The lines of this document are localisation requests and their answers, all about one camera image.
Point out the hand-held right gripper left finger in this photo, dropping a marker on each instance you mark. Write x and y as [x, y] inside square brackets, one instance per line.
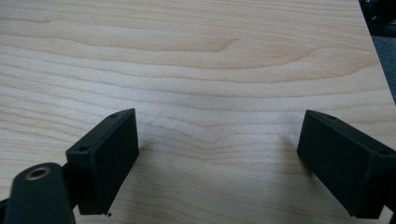
[102, 161]

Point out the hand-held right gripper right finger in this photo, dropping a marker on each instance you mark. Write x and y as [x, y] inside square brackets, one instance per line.
[345, 165]

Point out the black stand base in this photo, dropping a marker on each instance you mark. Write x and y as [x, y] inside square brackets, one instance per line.
[380, 15]

